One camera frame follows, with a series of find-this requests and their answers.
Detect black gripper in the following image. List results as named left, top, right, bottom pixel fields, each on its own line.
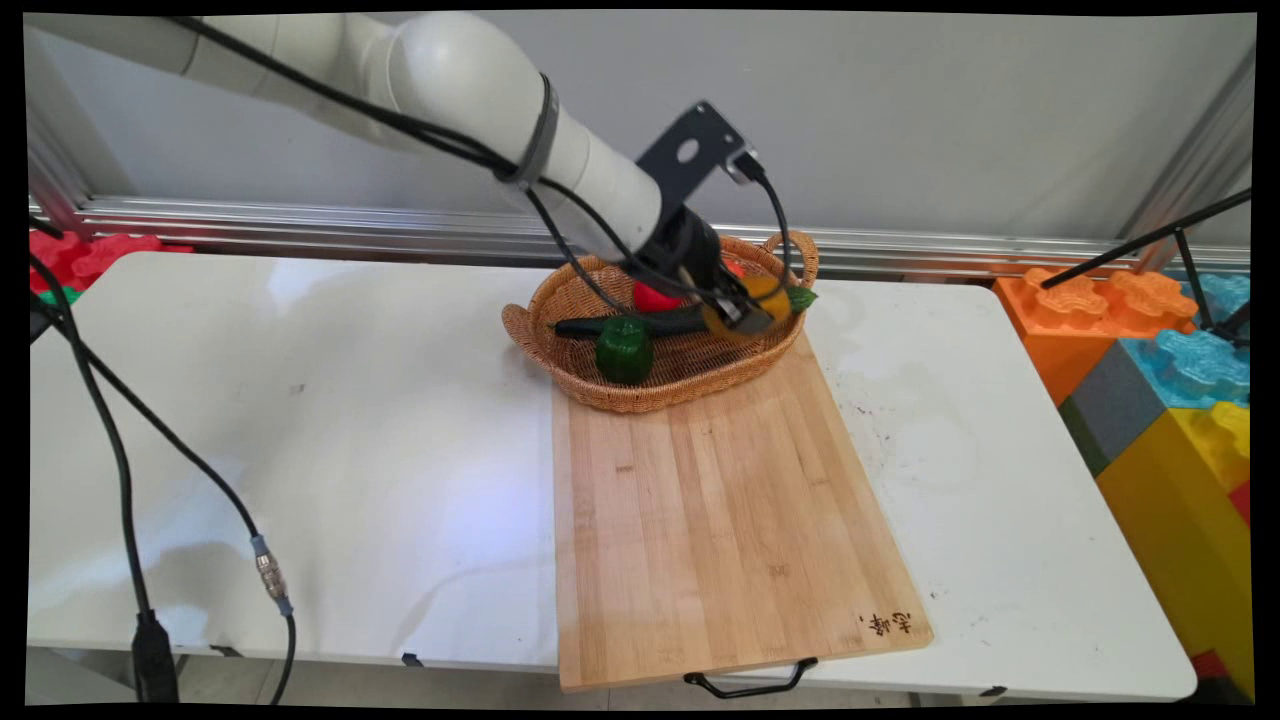
left=622, top=204, right=793, bottom=334

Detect yellow-brown toy potato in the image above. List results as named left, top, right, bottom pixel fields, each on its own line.
left=700, top=274, right=797, bottom=347

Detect woven wicker basket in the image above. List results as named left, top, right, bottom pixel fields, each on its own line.
left=501, top=230, right=821, bottom=415

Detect dark green toy cucumber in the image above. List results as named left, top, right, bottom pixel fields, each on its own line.
left=554, top=285, right=820, bottom=340

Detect green toy bell pepper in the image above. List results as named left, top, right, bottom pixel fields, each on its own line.
left=595, top=315, right=656, bottom=386

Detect wooden cutting board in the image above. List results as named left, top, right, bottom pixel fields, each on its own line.
left=551, top=330, right=936, bottom=693

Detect orange giant building block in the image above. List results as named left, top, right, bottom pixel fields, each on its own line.
left=992, top=267, right=1199, bottom=408

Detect grey giant building block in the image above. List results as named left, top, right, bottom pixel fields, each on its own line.
left=1058, top=341, right=1169, bottom=479

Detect black tripod rods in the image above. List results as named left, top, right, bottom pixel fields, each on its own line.
left=1040, top=190, right=1254, bottom=349

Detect blue giant building block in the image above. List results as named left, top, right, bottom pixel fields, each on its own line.
left=1118, top=274, right=1253, bottom=412

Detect yellow giant building block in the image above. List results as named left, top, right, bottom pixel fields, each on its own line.
left=1095, top=402, right=1255, bottom=701

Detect red giant building block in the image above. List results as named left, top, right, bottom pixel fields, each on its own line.
left=29, top=229, right=194, bottom=297

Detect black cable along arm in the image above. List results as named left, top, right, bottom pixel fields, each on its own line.
left=165, top=14, right=796, bottom=313

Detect black cutting board handle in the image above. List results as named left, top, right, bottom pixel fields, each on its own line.
left=684, top=657, right=821, bottom=699

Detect horizontal aluminium rail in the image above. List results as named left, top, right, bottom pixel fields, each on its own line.
left=30, top=196, right=1253, bottom=283

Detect diagonal aluminium post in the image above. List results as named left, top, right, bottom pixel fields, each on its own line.
left=1118, top=48, right=1257, bottom=273

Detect black cable with metal connector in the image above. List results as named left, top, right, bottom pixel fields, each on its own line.
left=29, top=254, right=298, bottom=707

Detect thick black cable with plug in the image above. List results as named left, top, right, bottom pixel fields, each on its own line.
left=29, top=214, right=182, bottom=706

